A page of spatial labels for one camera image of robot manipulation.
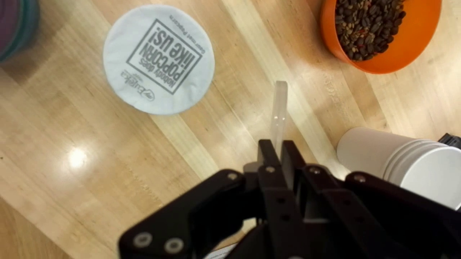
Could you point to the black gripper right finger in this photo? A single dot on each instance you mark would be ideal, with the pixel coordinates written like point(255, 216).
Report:
point(365, 216)

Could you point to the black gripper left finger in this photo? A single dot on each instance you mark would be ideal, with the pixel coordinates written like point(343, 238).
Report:
point(192, 216)

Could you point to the white popcorn can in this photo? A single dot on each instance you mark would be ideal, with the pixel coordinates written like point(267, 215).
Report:
point(159, 59)

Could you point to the stacked white cups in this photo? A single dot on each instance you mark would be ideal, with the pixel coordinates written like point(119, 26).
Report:
point(408, 160)

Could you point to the orange bowl with beans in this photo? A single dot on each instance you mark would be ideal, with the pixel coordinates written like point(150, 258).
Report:
point(404, 52)

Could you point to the purple and teal bowl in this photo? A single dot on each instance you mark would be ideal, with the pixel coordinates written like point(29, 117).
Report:
point(16, 26)

